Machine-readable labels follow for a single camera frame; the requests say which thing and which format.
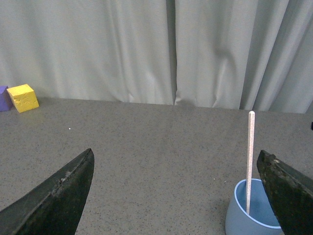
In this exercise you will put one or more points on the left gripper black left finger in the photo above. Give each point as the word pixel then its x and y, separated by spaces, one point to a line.
pixel 55 206

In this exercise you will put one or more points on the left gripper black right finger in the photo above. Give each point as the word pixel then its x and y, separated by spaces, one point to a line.
pixel 289 192

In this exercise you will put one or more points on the speckled white chopstick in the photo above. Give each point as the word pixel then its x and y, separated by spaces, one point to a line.
pixel 249 163

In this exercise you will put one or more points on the blue cup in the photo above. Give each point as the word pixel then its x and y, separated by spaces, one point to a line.
pixel 259 221

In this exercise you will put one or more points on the purple foam cube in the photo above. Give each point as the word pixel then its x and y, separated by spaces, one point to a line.
pixel 5 100

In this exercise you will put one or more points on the yellow foam cube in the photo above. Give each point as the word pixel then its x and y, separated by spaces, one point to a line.
pixel 23 98

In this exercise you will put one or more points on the grey-white curtain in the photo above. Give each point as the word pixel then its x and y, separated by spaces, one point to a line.
pixel 236 54

